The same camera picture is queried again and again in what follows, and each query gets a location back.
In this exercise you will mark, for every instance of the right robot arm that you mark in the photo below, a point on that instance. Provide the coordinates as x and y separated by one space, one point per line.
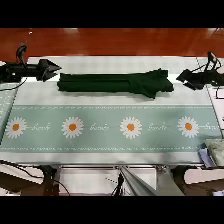
213 78

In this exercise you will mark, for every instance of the light blue garment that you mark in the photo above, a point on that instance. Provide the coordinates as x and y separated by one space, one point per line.
207 158

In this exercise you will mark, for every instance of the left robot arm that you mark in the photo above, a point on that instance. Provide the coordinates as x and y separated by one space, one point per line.
16 70

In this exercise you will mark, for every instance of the pale patterned garment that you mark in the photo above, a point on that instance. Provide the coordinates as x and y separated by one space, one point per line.
216 147

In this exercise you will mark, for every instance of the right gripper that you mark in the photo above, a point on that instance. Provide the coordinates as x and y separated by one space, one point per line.
198 80

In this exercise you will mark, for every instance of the silver frame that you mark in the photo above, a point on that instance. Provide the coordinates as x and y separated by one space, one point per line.
143 181

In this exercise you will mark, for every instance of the dark green T-shirt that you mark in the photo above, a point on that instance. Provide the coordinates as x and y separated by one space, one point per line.
113 83

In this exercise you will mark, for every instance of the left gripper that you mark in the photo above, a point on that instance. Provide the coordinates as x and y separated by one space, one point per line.
40 70

